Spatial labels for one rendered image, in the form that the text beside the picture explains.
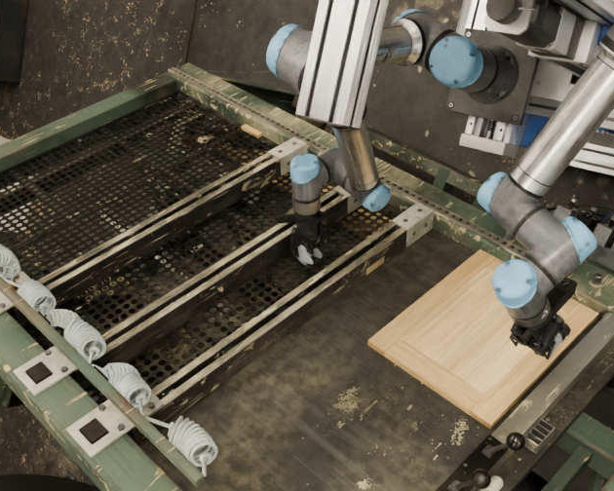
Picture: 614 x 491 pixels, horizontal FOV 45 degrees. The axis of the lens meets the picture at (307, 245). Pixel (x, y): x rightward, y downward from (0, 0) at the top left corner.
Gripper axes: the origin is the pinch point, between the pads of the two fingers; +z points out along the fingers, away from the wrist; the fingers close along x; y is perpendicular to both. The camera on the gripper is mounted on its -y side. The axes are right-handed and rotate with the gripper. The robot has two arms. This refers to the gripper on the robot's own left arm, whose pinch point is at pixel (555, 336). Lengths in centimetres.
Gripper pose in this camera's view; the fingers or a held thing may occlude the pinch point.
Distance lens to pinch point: 165.2
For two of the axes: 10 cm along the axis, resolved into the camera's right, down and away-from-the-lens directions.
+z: 4.5, 4.3, 7.9
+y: -5.0, 8.5, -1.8
